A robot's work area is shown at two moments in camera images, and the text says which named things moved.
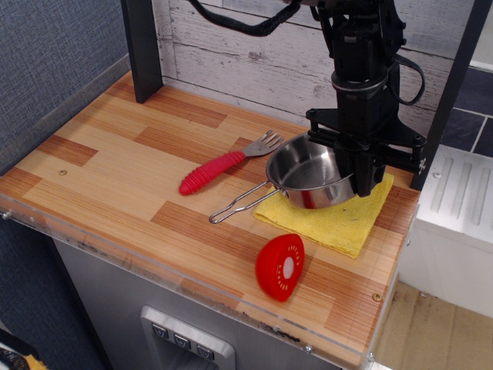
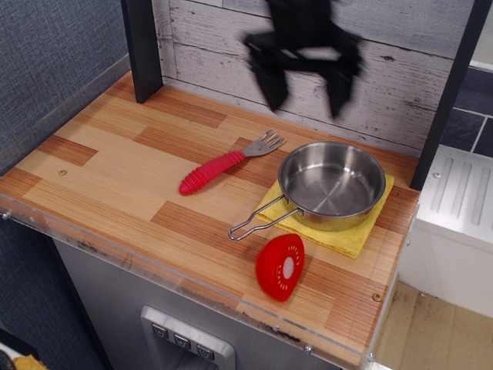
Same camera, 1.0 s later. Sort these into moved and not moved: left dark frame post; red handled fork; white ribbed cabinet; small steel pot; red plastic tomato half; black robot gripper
Moved: small steel pot; black robot gripper
Not moved: red handled fork; red plastic tomato half; white ribbed cabinet; left dark frame post
